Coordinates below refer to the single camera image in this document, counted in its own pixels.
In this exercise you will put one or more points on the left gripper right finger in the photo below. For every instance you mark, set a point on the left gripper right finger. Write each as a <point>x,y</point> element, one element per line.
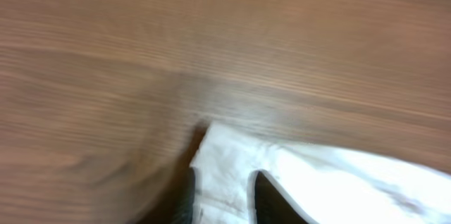
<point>270,205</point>

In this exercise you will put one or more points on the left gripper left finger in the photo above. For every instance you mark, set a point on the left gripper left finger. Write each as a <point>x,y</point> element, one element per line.
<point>184,207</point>

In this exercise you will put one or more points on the beige shorts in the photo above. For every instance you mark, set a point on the beige shorts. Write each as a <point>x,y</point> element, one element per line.
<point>327,184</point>

